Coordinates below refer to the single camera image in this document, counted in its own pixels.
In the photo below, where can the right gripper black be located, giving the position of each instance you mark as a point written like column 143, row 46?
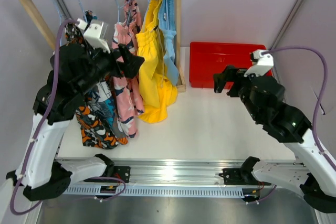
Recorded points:
column 233, row 74

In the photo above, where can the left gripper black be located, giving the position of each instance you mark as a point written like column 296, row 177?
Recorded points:
column 130, row 66

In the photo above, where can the pink shark print shorts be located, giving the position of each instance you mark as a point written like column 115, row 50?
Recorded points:
column 128, row 98

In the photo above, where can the teal pirate print shorts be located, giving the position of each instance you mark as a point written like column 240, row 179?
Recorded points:
column 102, row 102

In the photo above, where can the yellow shorts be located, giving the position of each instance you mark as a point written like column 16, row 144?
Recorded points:
column 155, row 88

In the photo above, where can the light blue shorts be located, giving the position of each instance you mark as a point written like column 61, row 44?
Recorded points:
column 167, row 26

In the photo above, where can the orange black camo shorts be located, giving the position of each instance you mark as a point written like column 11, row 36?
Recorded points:
column 93, row 133

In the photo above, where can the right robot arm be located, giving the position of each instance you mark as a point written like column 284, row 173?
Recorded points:
column 263, row 98

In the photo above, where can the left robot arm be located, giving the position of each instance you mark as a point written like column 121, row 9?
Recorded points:
column 74, row 73

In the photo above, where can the red plastic bin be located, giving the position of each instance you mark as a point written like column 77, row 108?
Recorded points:
column 209, row 58

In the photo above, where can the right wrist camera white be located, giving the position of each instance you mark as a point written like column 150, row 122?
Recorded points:
column 262, row 63

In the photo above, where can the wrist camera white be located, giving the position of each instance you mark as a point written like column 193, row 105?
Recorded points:
column 262, row 63
column 94, row 33

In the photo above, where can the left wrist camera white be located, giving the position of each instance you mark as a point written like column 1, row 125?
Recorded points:
column 94, row 33

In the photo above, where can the aluminium mounting rail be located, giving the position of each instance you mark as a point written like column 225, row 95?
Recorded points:
column 176, row 172

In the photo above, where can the grey cable duct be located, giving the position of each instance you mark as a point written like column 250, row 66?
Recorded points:
column 160, row 191

